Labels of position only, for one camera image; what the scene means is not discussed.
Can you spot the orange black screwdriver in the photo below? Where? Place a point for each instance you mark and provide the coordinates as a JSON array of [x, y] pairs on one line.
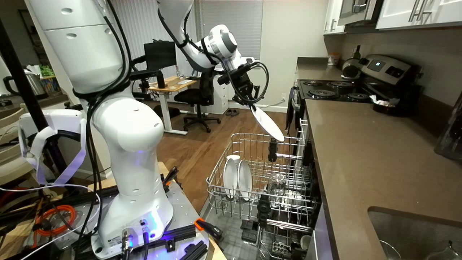
[[209, 227]]

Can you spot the steel kitchen sink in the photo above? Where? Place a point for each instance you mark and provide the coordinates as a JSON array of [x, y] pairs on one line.
[[413, 236]]

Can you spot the white cloth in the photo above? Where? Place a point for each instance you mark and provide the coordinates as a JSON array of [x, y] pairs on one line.
[[379, 102]]

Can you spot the white mug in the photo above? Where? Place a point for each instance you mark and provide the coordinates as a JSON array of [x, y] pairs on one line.
[[304, 242]]

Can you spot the built-in dishwasher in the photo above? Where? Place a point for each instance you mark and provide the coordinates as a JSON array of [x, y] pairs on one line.
[[225, 243]]

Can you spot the black computer monitor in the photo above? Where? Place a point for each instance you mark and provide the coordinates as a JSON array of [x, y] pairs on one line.
[[158, 55]]

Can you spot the black clamp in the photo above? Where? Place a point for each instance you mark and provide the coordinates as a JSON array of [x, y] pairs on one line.
[[180, 234], [192, 252]]

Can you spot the black countertop appliance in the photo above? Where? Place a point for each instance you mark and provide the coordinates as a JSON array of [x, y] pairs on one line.
[[451, 135]]

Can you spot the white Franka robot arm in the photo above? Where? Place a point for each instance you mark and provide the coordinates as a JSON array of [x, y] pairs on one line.
[[130, 145]]

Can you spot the black pan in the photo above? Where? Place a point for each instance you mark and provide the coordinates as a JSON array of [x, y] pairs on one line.
[[391, 110]]

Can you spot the white box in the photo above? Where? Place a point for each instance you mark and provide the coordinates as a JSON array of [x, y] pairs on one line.
[[57, 120]]

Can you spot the narrow white wall cabinet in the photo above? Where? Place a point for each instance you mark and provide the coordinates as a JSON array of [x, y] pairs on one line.
[[332, 16]]

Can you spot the metal robot mounting table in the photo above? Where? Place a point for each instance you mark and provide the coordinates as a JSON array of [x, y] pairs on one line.
[[184, 204]]

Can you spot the stacked wooden planks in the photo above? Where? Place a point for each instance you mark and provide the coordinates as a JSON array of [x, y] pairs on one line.
[[11, 145]]

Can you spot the white round plate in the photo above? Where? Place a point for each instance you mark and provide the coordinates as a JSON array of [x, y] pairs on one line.
[[268, 125], [231, 175], [245, 181]]

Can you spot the dark cutlery basket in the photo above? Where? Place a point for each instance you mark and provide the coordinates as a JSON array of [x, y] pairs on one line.
[[249, 232]]

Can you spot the clear glass bowl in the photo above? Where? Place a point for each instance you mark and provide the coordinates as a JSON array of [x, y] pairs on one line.
[[447, 253]]

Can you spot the dark over-range microwave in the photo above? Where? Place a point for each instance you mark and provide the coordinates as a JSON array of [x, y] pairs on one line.
[[358, 9]]

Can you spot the black kettle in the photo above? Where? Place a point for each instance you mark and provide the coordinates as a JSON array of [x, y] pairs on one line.
[[350, 70]]

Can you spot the wooden desk white legs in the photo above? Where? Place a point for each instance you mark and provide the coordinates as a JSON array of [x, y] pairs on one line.
[[167, 86]]

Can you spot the black plastic rack fitting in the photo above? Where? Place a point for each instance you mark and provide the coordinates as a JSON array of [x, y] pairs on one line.
[[272, 151], [264, 210]]

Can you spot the black stand pole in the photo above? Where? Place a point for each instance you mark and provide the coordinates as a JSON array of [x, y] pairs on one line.
[[28, 96]]

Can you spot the clear tumbler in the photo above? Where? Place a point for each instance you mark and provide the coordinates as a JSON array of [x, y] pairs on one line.
[[382, 249]]

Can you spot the black office chair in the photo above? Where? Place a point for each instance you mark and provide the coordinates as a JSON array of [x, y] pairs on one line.
[[192, 96]]

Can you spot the clear drinking glass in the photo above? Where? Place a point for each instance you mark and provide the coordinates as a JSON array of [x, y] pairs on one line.
[[288, 188]]

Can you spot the window with white blind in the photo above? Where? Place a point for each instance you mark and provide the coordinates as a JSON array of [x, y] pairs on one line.
[[239, 19]]

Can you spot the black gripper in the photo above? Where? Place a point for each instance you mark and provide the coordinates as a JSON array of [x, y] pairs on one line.
[[244, 84]]

